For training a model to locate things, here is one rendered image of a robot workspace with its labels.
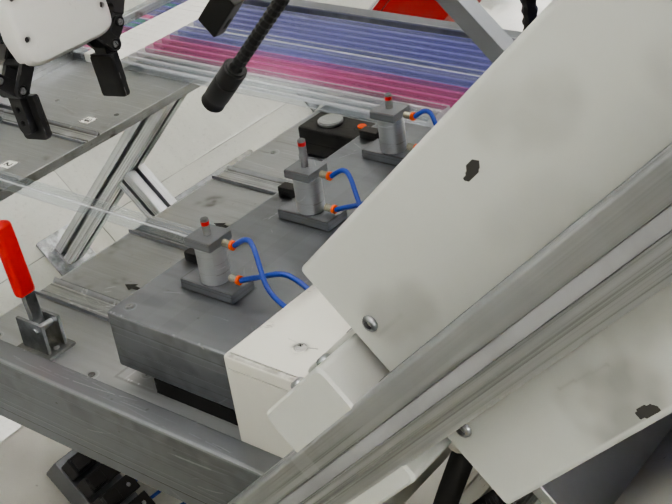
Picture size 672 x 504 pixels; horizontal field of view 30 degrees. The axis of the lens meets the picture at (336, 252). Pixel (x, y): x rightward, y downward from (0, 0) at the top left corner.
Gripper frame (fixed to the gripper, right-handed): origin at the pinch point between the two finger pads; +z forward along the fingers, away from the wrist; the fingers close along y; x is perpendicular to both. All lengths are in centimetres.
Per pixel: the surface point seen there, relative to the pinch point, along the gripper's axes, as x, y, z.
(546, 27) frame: -63, -22, -14
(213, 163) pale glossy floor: 89, 89, 52
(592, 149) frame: -64, -22, -9
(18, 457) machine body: 21.3, -7.0, 37.9
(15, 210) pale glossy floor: 96, 49, 43
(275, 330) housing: -34.1, -15.2, 8.2
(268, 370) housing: -36.4, -18.8, 8.6
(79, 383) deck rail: -17.3, -19.9, 12.5
